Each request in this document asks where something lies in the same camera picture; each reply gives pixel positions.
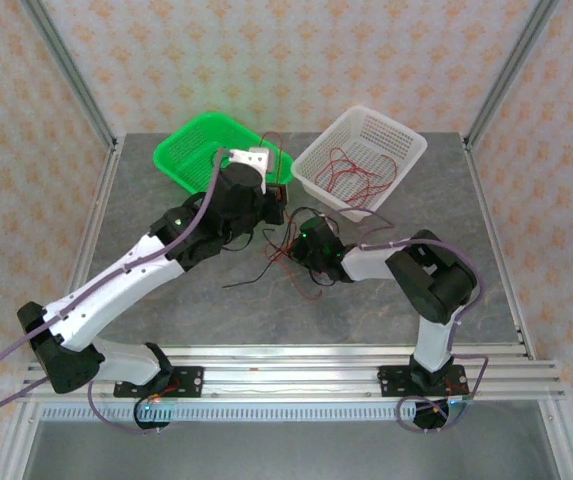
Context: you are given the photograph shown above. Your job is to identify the red cable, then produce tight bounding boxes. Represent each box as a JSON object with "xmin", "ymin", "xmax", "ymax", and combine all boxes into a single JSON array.
[
  {"xmin": 345, "ymin": 153, "xmax": 401, "ymax": 205},
  {"xmin": 264, "ymin": 234, "xmax": 327, "ymax": 302},
  {"xmin": 314, "ymin": 144, "xmax": 382, "ymax": 206},
  {"xmin": 258, "ymin": 131, "xmax": 291, "ymax": 189}
]

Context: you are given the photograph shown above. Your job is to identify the green plastic basket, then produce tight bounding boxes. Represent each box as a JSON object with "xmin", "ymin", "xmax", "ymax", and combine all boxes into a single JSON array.
[{"xmin": 151, "ymin": 112, "xmax": 295, "ymax": 229}]

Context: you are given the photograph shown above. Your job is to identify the white plastic basket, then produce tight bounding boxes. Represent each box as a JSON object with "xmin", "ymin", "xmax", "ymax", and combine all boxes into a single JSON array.
[{"xmin": 290, "ymin": 103, "xmax": 428, "ymax": 221}]

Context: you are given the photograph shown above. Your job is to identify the black round controller board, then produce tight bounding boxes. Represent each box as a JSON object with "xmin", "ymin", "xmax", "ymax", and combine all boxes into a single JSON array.
[
  {"xmin": 410, "ymin": 394, "xmax": 465, "ymax": 434},
  {"xmin": 133, "ymin": 397, "xmax": 175, "ymax": 434}
]

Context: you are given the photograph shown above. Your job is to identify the grey metal panel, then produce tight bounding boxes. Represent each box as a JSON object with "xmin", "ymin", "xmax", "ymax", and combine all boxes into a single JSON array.
[{"xmin": 18, "ymin": 419, "xmax": 560, "ymax": 480}]

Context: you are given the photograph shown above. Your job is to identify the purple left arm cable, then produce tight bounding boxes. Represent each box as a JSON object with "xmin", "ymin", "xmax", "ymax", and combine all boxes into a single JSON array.
[{"xmin": 0, "ymin": 147, "xmax": 240, "ymax": 436}]

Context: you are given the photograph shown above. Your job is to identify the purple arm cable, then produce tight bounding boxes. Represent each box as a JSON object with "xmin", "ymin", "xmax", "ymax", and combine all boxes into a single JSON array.
[
  {"xmin": 0, "ymin": 147, "xmax": 240, "ymax": 436},
  {"xmin": 323, "ymin": 207, "xmax": 490, "ymax": 434}
]

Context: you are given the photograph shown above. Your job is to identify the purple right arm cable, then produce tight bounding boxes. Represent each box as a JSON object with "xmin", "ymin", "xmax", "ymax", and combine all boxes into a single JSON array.
[{"xmin": 323, "ymin": 207, "xmax": 490, "ymax": 434}]

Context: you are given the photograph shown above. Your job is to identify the aluminium mounting rail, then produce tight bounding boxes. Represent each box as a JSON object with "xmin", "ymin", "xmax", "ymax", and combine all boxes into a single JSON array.
[{"xmin": 18, "ymin": 344, "xmax": 565, "ymax": 404}]

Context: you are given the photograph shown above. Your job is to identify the aluminium table side rail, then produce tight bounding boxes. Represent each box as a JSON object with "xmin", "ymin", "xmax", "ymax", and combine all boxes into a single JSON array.
[
  {"xmin": 45, "ymin": 137, "xmax": 125, "ymax": 361},
  {"xmin": 460, "ymin": 137, "xmax": 537, "ymax": 361}
]

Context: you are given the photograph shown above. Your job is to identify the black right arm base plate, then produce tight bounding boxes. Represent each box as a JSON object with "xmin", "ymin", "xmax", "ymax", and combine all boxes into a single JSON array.
[{"xmin": 378, "ymin": 364, "xmax": 470, "ymax": 399}]

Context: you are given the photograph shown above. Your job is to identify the grey slotted cable duct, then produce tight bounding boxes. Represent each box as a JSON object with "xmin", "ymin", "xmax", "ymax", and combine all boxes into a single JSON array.
[{"xmin": 40, "ymin": 402, "xmax": 467, "ymax": 424}]

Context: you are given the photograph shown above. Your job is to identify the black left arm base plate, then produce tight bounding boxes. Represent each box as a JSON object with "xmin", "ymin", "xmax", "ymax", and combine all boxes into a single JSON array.
[{"xmin": 113, "ymin": 366, "xmax": 205, "ymax": 399}]

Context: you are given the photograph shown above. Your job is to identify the aluminium frame post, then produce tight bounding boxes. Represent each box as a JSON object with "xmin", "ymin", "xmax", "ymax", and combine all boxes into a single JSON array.
[
  {"xmin": 463, "ymin": 0, "xmax": 562, "ymax": 149},
  {"xmin": 20, "ymin": 0, "xmax": 120, "ymax": 151}
]

